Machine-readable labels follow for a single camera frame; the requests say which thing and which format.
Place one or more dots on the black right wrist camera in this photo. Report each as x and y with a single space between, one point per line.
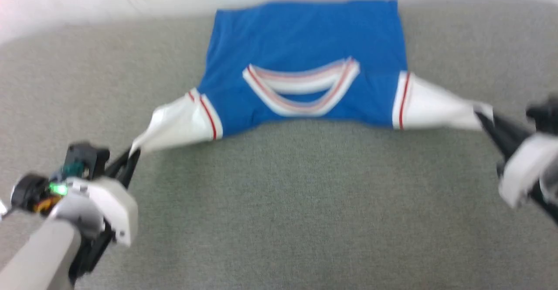
545 113

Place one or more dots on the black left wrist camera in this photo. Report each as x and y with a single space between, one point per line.
74 168

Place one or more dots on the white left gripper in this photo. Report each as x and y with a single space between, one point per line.
109 207

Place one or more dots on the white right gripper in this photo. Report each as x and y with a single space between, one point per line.
529 168

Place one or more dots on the grey fabric sofa cushion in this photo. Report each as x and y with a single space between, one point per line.
305 202

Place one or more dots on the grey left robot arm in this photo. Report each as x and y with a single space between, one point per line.
37 255

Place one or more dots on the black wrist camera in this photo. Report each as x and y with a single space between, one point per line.
545 113
74 168

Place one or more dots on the blue white red-striped t-shirt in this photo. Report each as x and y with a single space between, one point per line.
305 32

